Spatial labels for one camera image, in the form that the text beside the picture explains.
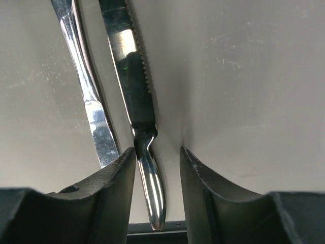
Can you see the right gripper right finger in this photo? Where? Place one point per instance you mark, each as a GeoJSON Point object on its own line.
{"type": "Point", "coordinates": [220, 211]}

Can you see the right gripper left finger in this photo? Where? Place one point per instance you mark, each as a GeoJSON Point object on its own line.
{"type": "Point", "coordinates": [94, 210]}

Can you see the silver grey knife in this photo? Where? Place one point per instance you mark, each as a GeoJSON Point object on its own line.
{"type": "Point", "coordinates": [105, 144]}

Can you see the black knife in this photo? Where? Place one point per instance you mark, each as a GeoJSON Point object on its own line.
{"type": "Point", "coordinates": [133, 77]}

